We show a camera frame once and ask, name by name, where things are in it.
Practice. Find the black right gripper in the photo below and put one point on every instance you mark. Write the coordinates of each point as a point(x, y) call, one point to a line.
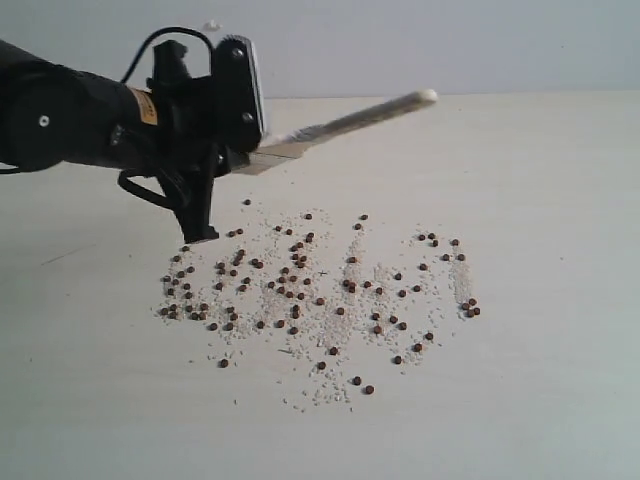
point(179, 171)

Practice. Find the scattered brown pellets and rice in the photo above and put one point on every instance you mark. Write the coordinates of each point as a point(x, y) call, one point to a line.
point(325, 308)

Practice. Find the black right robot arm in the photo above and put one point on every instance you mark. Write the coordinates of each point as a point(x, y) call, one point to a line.
point(51, 114)

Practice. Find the wide white wooden paint brush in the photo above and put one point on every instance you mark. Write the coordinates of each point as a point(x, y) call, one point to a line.
point(281, 149)

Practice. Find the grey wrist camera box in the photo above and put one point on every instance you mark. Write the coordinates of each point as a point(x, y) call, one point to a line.
point(238, 100)

